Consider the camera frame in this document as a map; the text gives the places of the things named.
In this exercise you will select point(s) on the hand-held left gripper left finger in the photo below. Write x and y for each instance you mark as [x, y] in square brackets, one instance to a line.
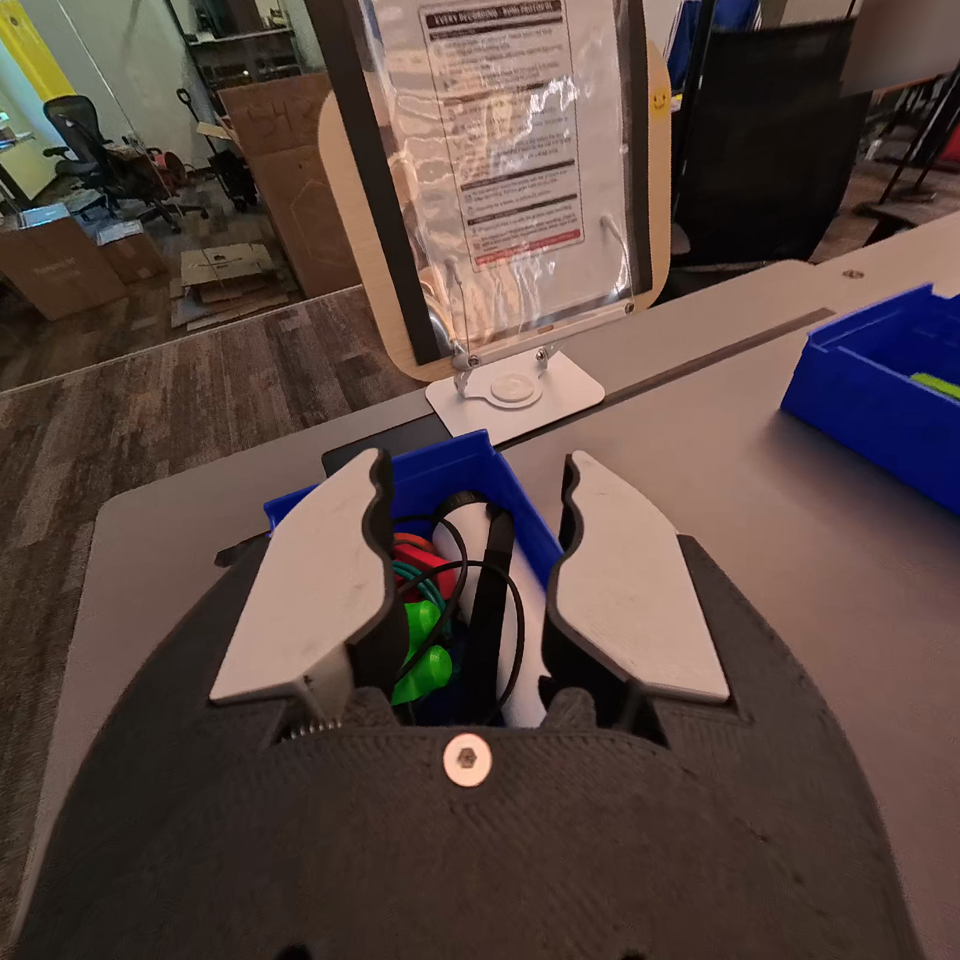
[315, 592]

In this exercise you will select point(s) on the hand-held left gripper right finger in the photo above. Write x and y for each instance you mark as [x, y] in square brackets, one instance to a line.
[630, 600]

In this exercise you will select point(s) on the blue plastic bin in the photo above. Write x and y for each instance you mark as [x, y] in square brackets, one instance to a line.
[862, 420]
[450, 465]

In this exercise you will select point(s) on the long green block bar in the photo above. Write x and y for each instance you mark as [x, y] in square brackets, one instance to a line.
[941, 386]

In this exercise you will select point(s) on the black hand cart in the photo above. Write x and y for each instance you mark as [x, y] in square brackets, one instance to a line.
[232, 172]

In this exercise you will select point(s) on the red toy piece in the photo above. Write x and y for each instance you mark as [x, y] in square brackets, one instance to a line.
[416, 559]

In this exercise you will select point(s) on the white and black roll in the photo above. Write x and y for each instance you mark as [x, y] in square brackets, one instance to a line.
[529, 675]

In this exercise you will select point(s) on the short green toy block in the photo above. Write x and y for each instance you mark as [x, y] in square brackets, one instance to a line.
[427, 667]

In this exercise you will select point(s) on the flattened cardboard pile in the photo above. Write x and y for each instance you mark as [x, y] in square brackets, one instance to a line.
[225, 285]

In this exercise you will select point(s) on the cardboard box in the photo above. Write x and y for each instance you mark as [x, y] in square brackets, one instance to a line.
[300, 187]

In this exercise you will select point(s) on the brown cardboard carton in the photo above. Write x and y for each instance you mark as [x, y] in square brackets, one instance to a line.
[60, 270]

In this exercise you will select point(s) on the document display board with stand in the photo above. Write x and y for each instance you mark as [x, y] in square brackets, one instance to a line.
[525, 150]

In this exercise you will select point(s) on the black mesh chair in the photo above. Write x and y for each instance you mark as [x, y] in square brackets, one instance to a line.
[765, 135]

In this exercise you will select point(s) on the grey mesh office chair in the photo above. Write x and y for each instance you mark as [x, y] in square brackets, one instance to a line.
[82, 142]

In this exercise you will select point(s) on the metal shelf rack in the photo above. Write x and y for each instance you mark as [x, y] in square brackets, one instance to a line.
[247, 60]

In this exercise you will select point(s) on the blue fabric cart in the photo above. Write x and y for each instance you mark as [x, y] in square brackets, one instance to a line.
[679, 52]

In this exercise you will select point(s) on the yellow post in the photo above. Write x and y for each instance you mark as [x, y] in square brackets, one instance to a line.
[30, 52]

